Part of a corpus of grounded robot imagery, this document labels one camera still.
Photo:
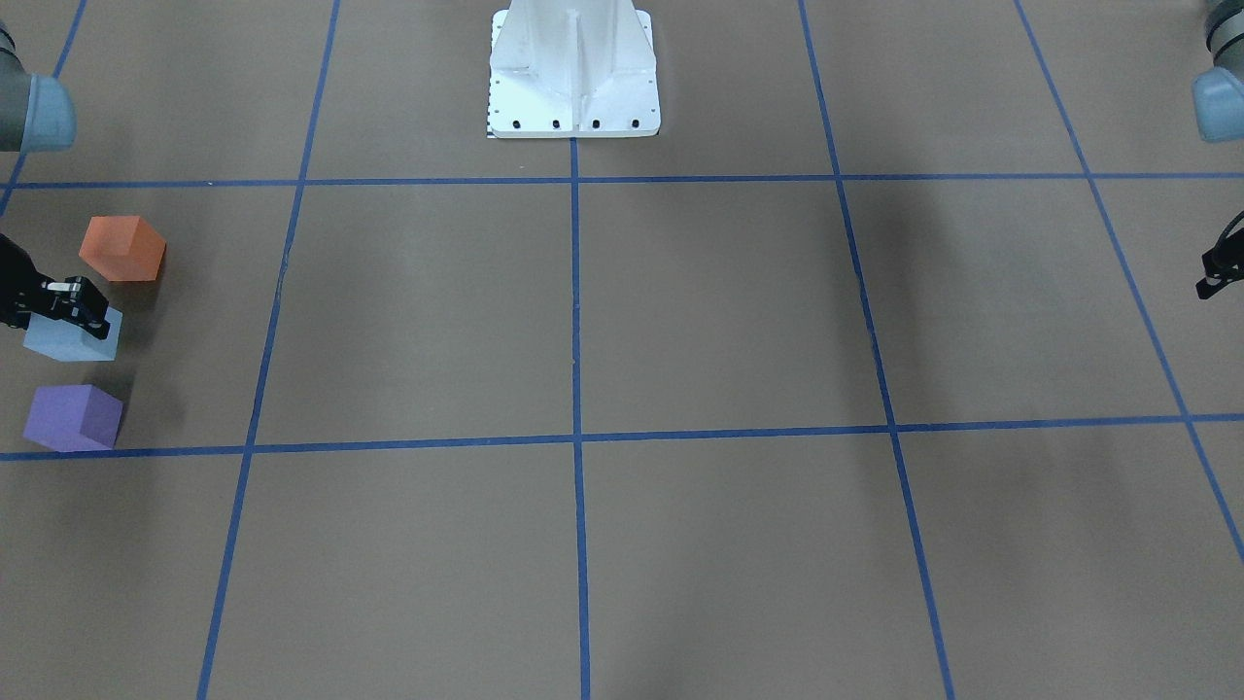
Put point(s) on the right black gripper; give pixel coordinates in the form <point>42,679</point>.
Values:
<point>17,274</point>

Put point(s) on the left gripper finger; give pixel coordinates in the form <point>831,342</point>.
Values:
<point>1220,268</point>

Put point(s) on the light blue foam block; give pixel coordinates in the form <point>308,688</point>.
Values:
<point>66,343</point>

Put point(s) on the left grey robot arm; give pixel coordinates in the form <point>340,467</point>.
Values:
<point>1218,110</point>

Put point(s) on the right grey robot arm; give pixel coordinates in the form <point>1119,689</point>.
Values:
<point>38,115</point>

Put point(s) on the orange foam block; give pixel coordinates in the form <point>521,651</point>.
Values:
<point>123,249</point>

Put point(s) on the purple foam block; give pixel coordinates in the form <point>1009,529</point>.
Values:
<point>73,418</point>

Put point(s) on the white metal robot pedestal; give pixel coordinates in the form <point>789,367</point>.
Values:
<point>572,70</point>

